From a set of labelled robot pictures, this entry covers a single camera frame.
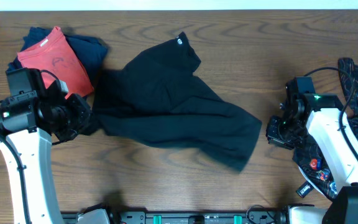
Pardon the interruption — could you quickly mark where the plain black t-shirt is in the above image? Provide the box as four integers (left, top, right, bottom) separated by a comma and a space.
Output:
86, 33, 262, 172

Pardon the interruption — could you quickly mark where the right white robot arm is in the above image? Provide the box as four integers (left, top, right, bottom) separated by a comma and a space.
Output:
266, 77, 358, 224

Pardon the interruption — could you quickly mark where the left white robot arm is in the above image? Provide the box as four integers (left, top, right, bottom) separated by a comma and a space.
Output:
0, 68, 91, 223

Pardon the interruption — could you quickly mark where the red folded t-shirt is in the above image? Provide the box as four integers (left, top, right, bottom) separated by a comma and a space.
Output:
17, 26, 94, 96

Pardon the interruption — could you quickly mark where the black patterned printed shirt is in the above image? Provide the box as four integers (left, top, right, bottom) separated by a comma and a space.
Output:
293, 58, 358, 200

